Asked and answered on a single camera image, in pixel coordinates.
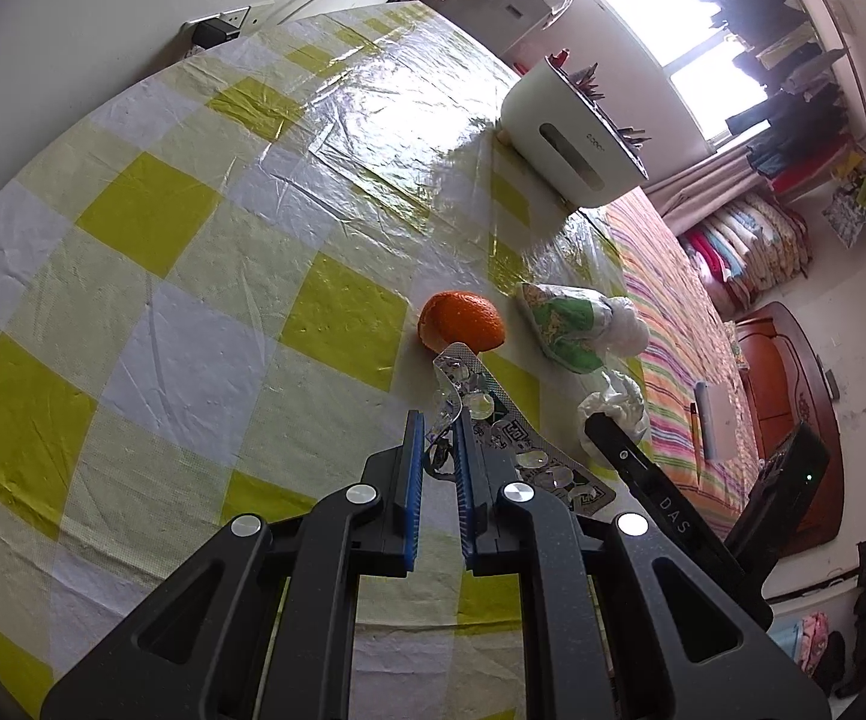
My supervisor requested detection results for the striped bed cover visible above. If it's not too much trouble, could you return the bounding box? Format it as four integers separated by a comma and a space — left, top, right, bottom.
605, 188, 760, 536

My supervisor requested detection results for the wall power socket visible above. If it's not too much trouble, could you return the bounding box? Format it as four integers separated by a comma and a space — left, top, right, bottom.
181, 0, 275, 50

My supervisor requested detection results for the yellow checked tablecloth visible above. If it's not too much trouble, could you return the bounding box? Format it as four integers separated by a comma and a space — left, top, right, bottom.
0, 5, 625, 713

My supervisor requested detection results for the stack of folded quilts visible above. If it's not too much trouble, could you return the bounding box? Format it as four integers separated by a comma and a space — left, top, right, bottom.
679, 192, 812, 320

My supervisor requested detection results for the silver pill blister pack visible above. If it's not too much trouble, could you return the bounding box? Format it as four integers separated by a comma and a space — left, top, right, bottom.
426, 341, 615, 517

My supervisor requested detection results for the orange peel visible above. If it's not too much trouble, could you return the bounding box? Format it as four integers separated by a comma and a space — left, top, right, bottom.
417, 291, 506, 355

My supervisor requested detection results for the grey white notebook case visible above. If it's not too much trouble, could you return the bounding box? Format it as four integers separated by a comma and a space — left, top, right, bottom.
695, 380, 739, 463

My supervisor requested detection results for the wooden headboard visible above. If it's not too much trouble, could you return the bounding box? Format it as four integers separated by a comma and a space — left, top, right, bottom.
737, 301, 844, 557

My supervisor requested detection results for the yellow pencil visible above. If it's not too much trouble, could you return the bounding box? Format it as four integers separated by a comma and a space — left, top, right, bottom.
688, 401, 703, 465

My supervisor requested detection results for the white desk organizer box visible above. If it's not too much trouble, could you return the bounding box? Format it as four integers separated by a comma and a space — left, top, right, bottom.
500, 57, 648, 208

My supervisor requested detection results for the pink curtain right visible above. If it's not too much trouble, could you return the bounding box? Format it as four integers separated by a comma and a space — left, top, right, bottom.
645, 145, 766, 236

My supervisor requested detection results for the crumpled white tissue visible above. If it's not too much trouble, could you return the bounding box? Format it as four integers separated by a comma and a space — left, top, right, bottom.
576, 367, 650, 468

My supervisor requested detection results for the hanging clothes row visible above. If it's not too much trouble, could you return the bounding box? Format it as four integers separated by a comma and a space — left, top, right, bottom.
698, 0, 866, 249

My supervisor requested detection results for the green white tissue pack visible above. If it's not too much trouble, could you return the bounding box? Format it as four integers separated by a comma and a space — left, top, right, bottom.
516, 281, 651, 376

